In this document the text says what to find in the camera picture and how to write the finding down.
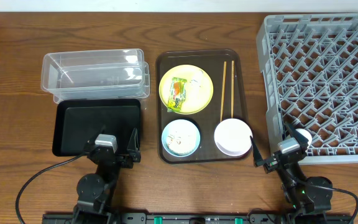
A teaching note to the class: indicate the yellow round plate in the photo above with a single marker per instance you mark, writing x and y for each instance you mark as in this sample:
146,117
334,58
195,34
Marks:
196,98

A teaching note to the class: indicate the dark brown serving tray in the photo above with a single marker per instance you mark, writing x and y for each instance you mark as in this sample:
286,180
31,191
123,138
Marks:
207,119

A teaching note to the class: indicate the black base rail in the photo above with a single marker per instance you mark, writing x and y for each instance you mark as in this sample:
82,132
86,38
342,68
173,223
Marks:
143,218

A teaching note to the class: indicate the green snack wrapper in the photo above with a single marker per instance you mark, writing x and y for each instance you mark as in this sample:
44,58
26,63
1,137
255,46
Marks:
177,94

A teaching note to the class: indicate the white pink round bowl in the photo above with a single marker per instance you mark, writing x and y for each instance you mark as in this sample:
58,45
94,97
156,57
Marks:
233,137

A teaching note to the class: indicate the white cup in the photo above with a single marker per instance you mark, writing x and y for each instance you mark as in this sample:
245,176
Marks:
306,134

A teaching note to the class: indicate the wooden chopstick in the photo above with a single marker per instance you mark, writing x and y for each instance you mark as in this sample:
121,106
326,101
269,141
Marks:
232,88
223,91

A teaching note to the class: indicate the white tissue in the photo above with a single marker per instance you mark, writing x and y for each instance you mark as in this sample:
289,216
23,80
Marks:
197,79

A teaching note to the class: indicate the rice food waste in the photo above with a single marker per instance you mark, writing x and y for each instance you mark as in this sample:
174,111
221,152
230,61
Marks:
181,141

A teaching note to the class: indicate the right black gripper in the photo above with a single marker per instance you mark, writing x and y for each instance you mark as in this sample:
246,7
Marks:
274,162

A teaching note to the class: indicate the black plastic waste tray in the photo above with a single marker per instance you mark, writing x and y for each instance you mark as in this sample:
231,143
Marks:
78,121

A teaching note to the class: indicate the grey dishwasher rack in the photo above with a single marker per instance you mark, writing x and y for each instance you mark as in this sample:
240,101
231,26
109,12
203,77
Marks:
310,67

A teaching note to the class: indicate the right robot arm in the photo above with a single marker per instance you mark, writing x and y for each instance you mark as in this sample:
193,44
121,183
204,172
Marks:
310,196

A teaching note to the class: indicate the clear plastic waste bin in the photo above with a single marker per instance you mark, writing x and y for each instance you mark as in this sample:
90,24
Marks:
96,74

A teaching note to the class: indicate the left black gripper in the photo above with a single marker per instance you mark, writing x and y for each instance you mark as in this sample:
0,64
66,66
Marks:
117,157

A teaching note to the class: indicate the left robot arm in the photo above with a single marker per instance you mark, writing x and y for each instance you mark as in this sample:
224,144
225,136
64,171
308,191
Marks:
95,190

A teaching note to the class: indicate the light blue bowl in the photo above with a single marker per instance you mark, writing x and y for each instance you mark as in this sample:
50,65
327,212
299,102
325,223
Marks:
184,125

